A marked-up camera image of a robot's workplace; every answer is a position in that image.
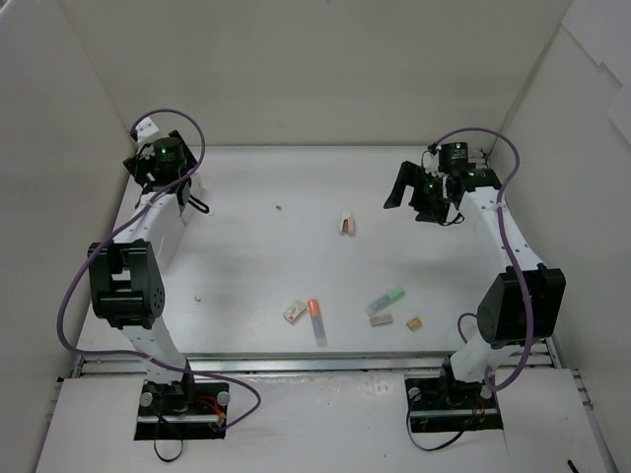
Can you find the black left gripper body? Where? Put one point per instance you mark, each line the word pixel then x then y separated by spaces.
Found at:
pixel 136 164

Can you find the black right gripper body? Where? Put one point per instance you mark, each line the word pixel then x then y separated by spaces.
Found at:
pixel 419 186

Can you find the green highlighter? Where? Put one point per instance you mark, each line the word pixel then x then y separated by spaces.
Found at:
pixel 382 302

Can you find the orange cap highlighter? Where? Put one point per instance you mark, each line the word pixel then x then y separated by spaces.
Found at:
pixel 317 323

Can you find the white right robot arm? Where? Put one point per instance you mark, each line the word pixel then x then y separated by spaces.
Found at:
pixel 523 301

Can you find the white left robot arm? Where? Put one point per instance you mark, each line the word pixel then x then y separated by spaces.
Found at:
pixel 127 288

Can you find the white compartment organizer box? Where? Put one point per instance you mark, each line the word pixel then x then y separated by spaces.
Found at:
pixel 173 221

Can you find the pink mini stapler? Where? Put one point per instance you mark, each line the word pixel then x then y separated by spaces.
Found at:
pixel 347 225

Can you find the small tan staples box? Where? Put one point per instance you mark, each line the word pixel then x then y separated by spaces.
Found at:
pixel 414 324

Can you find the white eraser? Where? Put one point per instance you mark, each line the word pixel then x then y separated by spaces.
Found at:
pixel 381 319

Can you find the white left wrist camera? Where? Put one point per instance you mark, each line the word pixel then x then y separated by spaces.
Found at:
pixel 146 131

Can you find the aluminium rail frame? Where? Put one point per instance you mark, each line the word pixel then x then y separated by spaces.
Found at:
pixel 297 240

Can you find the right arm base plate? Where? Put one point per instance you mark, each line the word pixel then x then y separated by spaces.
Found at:
pixel 438 405

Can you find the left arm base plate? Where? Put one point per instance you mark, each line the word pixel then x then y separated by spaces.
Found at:
pixel 197 409

